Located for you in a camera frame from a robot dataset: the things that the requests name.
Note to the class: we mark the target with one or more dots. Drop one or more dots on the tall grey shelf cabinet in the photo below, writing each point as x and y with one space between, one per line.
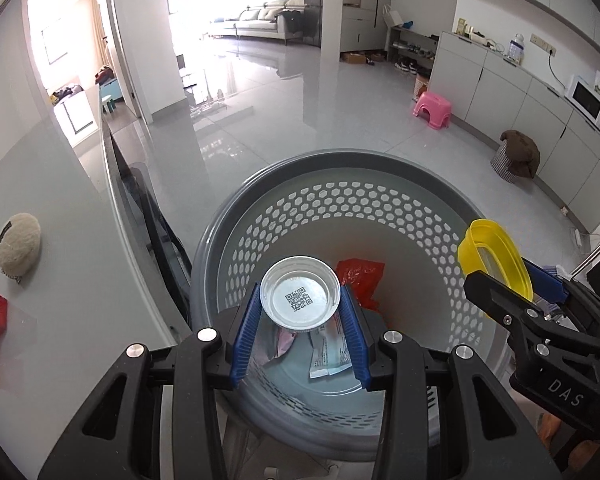
365 5

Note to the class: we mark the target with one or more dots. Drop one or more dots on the grey perforated plastic basket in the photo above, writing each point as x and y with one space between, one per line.
360 195

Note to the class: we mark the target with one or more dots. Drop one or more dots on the beige curtain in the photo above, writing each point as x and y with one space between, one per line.
97 35

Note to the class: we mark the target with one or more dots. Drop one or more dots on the white microwave oven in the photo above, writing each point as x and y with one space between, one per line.
585 97

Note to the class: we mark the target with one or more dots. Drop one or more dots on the person's right hand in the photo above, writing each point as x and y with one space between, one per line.
550 430

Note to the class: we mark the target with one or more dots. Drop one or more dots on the checked fabric basket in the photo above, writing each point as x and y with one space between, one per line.
502 167

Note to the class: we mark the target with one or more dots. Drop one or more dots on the pink plastic stool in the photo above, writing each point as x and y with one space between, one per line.
432 107

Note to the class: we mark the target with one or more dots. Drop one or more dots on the clear bottle with blue label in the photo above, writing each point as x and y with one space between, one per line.
516 50

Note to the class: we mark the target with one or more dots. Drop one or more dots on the white paper bag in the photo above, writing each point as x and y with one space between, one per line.
392 16

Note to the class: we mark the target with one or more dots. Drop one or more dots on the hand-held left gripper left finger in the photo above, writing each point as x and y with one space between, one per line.
245 335

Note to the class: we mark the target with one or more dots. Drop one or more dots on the white low cabinet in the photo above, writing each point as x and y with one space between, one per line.
505 100

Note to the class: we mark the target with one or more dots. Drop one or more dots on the beige round plush toy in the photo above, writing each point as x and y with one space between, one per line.
20 245

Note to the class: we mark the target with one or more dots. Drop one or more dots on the grey sofa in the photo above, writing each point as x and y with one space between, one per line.
260 17

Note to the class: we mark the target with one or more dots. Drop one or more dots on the pink snack packet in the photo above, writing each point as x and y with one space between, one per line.
282 342

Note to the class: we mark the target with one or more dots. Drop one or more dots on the bed with dark cover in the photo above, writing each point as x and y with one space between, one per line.
66 95

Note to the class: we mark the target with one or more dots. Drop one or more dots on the red plastic bag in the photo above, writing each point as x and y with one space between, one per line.
360 275

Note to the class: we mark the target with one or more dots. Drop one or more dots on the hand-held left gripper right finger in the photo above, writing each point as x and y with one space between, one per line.
355 340

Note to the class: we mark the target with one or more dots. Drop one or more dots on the open shoe rack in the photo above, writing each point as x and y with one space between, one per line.
412 47

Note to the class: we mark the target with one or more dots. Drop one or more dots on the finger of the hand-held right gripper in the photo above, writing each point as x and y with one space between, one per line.
495 295
545 282

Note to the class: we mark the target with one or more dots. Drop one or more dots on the white blue wipes packet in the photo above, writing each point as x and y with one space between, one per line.
330 355

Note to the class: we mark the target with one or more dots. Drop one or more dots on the dark refrigerator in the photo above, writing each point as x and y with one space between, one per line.
313 0

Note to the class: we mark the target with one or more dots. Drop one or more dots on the white room door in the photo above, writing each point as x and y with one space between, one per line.
122 40

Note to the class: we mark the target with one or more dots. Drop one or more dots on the brown cloth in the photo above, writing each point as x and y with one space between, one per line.
520 147

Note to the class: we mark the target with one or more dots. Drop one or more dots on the yellow plastic container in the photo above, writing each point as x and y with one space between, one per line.
466 252

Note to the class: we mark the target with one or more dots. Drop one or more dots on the white power strip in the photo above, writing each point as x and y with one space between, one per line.
578 237

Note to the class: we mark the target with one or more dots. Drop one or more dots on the cardboard box with shoes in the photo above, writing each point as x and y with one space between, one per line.
353 58

